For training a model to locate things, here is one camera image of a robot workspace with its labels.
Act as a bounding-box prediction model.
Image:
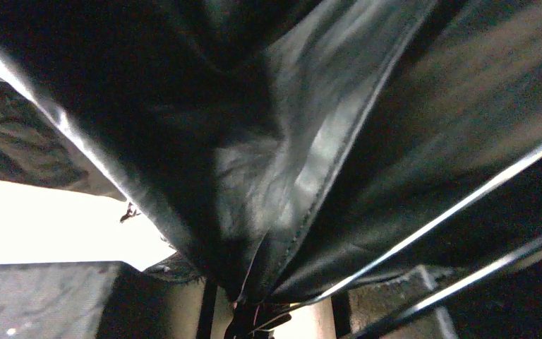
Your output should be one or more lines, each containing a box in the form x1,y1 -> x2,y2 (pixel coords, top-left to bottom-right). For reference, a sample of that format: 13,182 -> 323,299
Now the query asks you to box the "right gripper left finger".
0,263 -> 204,338

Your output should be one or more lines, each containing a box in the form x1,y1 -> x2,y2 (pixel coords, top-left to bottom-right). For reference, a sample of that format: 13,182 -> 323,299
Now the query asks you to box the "beige umbrella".
0,1 -> 542,338

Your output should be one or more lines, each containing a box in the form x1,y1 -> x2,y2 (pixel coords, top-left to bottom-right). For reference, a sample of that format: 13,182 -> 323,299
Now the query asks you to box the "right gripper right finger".
332,265 -> 459,338

